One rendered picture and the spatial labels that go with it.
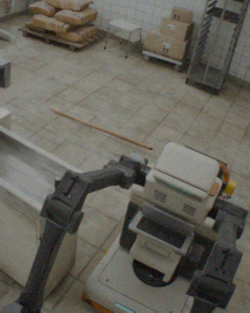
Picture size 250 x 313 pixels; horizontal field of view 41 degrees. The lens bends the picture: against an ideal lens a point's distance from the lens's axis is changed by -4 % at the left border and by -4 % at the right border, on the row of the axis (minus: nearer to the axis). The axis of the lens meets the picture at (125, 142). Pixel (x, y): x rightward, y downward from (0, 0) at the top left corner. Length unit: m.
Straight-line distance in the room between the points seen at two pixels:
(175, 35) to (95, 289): 3.88
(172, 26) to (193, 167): 3.98
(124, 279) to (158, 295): 0.21
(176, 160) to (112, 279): 1.02
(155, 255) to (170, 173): 0.52
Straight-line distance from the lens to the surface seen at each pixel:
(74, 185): 0.93
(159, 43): 5.10
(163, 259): 1.61
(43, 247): 1.00
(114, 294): 1.99
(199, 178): 1.20
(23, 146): 1.83
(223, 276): 0.87
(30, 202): 1.51
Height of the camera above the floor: 2.01
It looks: 36 degrees down
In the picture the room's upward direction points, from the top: 11 degrees clockwise
